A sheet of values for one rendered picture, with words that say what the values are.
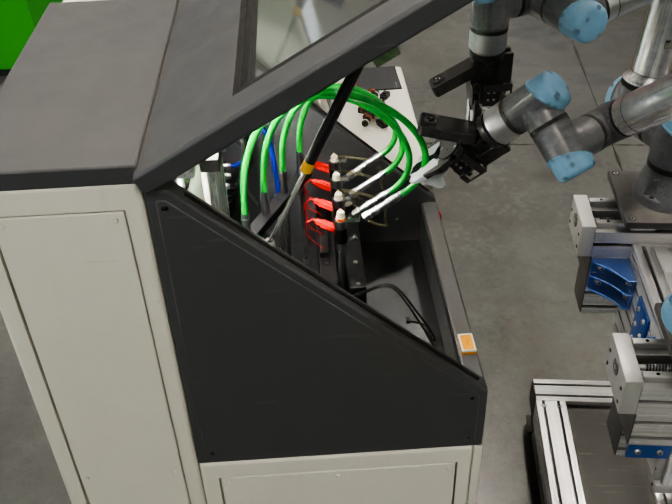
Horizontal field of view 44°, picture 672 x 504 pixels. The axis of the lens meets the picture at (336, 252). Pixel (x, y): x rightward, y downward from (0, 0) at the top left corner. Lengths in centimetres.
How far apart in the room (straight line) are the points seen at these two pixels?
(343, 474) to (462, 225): 207
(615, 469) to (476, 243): 138
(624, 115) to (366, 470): 87
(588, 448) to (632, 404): 88
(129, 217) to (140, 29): 53
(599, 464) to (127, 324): 152
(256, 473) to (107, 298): 53
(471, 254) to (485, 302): 31
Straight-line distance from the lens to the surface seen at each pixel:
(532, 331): 319
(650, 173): 203
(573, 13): 161
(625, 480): 252
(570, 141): 154
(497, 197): 388
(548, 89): 152
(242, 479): 179
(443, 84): 173
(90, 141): 137
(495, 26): 168
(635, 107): 157
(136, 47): 167
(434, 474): 181
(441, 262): 193
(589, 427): 262
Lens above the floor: 214
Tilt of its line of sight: 38 degrees down
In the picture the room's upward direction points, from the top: 2 degrees counter-clockwise
